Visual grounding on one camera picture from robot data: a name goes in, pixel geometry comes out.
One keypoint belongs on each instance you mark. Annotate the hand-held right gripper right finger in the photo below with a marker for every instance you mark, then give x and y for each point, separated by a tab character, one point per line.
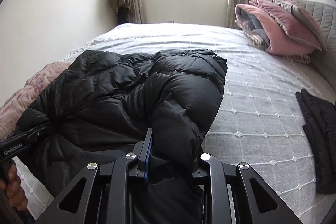
212	182

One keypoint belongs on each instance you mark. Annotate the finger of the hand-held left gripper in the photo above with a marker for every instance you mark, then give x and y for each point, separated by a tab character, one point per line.
39	129

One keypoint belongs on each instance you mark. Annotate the person's left hand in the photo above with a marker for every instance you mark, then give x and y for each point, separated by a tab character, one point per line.
14	187

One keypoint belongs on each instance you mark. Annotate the pink and grey folded quilt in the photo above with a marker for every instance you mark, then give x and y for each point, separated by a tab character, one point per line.
267	29

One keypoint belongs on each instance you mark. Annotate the grey quilted headboard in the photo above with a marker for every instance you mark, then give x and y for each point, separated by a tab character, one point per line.
323	37

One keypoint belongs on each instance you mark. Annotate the white grid bedspread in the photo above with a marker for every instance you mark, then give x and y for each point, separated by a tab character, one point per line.
249	108

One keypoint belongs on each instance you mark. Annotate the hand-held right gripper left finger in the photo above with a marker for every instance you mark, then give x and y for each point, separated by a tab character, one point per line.
147	158

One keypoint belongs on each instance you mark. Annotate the pink velvet pillow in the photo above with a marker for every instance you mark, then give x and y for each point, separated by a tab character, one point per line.
291	22

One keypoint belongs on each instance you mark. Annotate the black thick puffer jacket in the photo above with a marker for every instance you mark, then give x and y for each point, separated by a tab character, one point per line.
105	95

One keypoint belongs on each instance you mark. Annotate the floral beige quilt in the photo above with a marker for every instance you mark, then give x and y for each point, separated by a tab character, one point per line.
26	92

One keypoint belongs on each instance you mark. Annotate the grey and pink pillow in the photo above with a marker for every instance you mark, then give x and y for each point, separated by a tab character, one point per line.
302	11

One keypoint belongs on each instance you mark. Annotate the black thin quilted jacket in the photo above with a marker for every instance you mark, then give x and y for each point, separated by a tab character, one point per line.
320	140

